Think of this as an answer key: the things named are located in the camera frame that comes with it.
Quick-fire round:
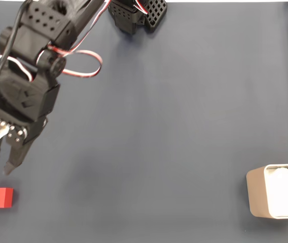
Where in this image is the black camera cable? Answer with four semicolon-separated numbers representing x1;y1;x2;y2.
0;0;33;117

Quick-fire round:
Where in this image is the white crumpled paper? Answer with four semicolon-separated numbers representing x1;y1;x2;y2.
265;167;288;217

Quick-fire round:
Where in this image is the red white servo cable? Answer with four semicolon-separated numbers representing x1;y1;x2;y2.
47;0;112;79
132;0;150;15
0;55;34;82

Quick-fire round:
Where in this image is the beige rounded box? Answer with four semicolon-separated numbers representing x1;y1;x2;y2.
246;163;288;219

